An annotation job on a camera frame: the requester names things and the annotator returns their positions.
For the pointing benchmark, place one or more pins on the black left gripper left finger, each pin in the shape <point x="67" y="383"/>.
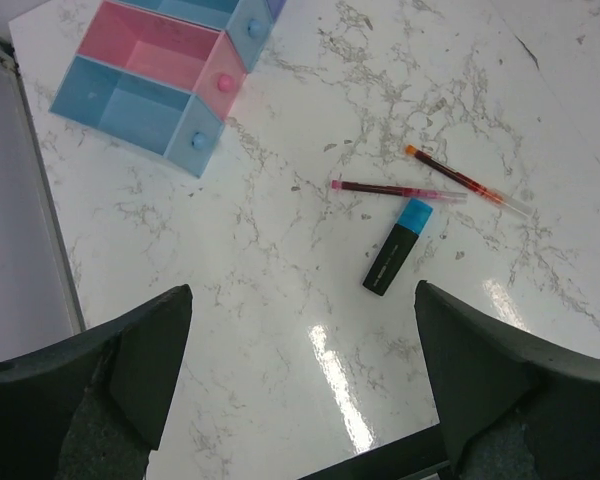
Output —
<point x="94" y="406"/>

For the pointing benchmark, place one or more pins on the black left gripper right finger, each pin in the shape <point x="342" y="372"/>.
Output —
<point x="510" y="405"/>

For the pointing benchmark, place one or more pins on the blue capped black highlighter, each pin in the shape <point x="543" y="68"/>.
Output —
<point x="397" y="246"/>

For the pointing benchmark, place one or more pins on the orange capped refill pen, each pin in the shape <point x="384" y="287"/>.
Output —
<point x="494" y="196"/>

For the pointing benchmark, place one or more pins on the pink drawer bin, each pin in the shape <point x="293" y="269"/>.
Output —
<point x="174" y="52"/>

